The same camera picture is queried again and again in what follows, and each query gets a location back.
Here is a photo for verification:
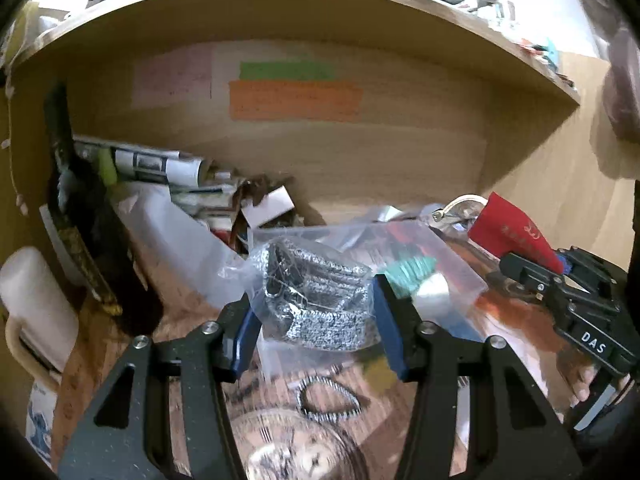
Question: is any white card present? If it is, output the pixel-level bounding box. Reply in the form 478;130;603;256
240;185;297;228

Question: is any green marker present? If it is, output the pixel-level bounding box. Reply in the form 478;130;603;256
97;149;119;186

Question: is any clear zip plastic bag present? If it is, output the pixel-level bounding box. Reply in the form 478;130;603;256
219;221;490;378

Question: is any pink paper note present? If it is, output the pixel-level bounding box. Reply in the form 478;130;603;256
132;47;213;106

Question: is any brown leather strap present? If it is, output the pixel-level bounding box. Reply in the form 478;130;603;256
227;174;296;256

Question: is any metal ring with white cord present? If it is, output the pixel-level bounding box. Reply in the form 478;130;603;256
431;194;490;232

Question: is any rolled printed magazine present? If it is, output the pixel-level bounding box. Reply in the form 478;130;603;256
72;135;211;192

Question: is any wooden shelf board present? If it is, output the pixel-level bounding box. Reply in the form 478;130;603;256
9;0;583;111

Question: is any translucent white plastic bag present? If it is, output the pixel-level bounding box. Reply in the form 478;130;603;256
114;180;251;313

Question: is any person's right hand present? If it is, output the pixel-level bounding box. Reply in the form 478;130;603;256
567;362;631;408

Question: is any red fabric pouch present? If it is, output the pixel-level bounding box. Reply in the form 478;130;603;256
467;191;567;275

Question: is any blurred pale pink object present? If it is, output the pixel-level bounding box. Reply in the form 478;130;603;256
600;22;640;142

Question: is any green paper note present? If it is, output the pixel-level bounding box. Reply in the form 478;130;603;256
239;61;335;81

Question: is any orange paper note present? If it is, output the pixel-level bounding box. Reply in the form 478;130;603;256
228;80;364;122

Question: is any round clock face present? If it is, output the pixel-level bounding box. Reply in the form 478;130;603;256
234;405;372;480

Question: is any grey bead bracelet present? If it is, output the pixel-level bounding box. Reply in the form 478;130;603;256
295;375;363;423

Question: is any blue and white box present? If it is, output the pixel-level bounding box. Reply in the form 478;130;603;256
24;375;63;467

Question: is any white mug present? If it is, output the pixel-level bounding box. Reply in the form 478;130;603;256
0;247;81;396

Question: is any white soft item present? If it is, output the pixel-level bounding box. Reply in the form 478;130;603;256
411;274;453;313

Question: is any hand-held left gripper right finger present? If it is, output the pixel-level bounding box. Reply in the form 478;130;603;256
372;274;583;480

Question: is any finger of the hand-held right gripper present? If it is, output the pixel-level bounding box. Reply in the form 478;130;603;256
499;252;568;311
556;246;618;291

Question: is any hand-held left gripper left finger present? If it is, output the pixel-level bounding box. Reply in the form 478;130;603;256
57;296;263;480

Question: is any teal ribbed soft item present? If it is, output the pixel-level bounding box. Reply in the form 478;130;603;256
384;255;440;297

